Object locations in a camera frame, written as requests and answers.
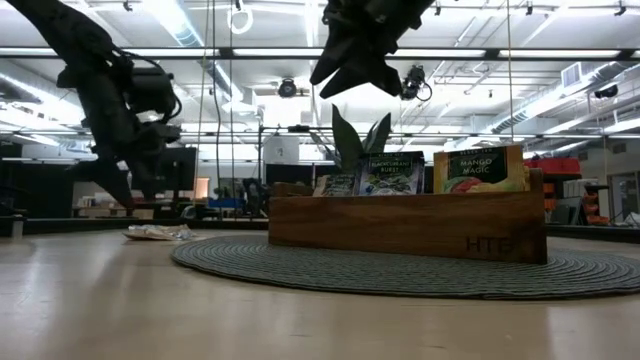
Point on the round grey woven placemat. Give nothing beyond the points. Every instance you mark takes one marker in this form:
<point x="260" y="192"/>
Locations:
<point x="400" y="277"/>

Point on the wooden tea organizer box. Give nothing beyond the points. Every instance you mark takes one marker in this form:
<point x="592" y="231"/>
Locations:
<point x="400" y="225"/>

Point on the cluttered workbench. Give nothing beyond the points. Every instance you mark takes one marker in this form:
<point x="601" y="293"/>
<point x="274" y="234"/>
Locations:
<point x="90" y="202"/>

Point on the blue crate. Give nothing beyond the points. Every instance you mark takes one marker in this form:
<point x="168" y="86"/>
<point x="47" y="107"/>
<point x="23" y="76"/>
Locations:
<point x="225" y="202"/>

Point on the black ceiling-hung device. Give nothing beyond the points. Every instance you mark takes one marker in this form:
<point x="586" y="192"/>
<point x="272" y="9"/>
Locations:
<point x="287" y="88"/>
<point x="606" y="91"/>
<point x="417" y="80"/>

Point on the black beam with light strips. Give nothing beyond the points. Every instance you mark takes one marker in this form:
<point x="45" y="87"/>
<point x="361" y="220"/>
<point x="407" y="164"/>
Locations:
<point x="492" y="53"/>

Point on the dark blue blackcurrant tea packet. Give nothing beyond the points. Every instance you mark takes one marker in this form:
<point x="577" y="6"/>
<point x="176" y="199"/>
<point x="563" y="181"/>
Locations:
<point x="392" y="172"/>

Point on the shelf rack orange bins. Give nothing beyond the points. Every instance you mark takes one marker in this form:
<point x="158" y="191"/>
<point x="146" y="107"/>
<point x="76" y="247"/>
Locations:
<point x="552" y="189"/>

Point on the black partition panel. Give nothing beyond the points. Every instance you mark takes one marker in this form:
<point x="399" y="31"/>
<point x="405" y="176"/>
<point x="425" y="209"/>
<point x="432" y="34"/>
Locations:
<point x="37" y="195"/>

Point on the black monitor on stand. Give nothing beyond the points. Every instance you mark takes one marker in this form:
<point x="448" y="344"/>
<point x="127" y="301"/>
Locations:
<point x="182" y="167"/>

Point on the white square panel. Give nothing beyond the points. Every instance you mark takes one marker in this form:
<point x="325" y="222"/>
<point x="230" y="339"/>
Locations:
<point x="281" y="150"/>

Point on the potted green snake plant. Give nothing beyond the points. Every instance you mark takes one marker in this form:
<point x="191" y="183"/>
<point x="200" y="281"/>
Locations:
<point x="347" y="140"/>

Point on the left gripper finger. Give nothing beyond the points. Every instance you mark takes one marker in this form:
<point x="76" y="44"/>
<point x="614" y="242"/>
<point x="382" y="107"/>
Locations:
<point x="147" y="172"/>
<point x="107" y="180"/>

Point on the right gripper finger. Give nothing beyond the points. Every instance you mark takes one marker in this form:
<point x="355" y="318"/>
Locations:
<point x="375" y="75"/>
<point x="335" y="57"/>

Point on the white tea packet dark label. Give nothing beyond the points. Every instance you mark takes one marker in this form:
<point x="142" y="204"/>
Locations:
<point x="157" y="232"/>
<point x="335" y="185"/>

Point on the red storage bin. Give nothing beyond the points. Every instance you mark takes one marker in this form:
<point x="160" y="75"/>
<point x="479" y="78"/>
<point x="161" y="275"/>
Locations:
<point x="534" y="167"/>
<point x="559" y="166"/>

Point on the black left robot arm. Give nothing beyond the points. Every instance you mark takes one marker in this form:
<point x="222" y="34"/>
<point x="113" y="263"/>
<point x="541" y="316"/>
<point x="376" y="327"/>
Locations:
<point x="65" y="35"/>

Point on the thin black horizontal rail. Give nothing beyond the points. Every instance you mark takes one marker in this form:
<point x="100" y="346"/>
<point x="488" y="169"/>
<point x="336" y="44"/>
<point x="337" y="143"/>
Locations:
<point x="500" y="136"/>

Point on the black background rig frame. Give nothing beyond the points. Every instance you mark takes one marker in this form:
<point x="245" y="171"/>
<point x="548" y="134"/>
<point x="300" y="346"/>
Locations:
<point x="300" y="128"/>

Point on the yellow mango tea packet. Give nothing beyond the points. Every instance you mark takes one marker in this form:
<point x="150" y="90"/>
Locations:
<point x="480" y="170"/>

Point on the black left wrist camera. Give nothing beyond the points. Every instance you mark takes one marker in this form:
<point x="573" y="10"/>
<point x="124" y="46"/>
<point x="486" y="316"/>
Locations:
<point x="152" y="90"/>

